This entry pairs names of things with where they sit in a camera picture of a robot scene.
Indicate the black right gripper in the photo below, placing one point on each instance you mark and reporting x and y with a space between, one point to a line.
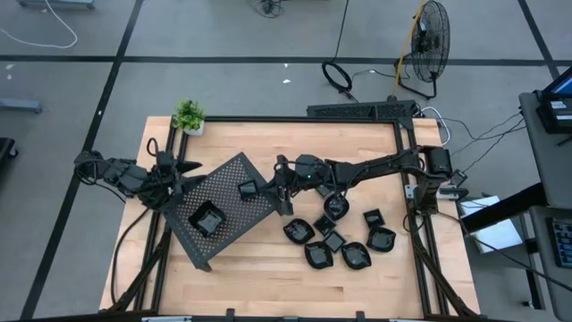
285 179

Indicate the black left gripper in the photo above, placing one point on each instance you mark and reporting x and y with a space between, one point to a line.
164 183

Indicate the black wavy square plate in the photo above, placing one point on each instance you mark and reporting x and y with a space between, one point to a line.
207 219

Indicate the black leaf-shaped plate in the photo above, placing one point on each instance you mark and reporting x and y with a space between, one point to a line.
298 231
381 239
356 256
318 256

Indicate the black round plate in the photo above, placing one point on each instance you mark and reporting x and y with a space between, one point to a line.
336 208

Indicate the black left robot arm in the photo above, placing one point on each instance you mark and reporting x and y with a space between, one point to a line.
120 172

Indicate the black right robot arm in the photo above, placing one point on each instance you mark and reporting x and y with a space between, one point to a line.
380 165

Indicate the black perforated metal shelf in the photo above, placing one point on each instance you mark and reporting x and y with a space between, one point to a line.
223 197

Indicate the green plant in white pot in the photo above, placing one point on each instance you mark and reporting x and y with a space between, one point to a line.
189 115

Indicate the black perforated electronics box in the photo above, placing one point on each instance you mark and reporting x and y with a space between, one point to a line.
357 110

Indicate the black clamp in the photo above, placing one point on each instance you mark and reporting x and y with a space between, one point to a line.
360 316
229 314

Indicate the white label strip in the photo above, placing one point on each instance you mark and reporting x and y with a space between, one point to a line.
165 319

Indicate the grey metal bar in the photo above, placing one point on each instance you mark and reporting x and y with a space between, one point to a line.
20 106

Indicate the black floor fan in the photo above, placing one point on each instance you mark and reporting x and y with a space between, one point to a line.
430 44

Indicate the grey cart base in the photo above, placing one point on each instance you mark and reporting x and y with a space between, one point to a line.
56 3

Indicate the white box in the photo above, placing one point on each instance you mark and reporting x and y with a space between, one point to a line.
496 232

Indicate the black beam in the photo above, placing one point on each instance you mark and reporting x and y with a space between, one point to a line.
505 208

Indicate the grey desk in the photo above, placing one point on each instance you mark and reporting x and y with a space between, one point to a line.
552 170
543 232

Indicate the black desk leg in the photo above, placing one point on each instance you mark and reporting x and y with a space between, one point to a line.
534 286

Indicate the black monitor with blue screen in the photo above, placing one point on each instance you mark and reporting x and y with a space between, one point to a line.
558 112

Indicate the black keyboard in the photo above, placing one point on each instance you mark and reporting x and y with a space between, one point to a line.
564 243

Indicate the black aluminium table frame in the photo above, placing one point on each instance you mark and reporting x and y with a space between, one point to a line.
290 119

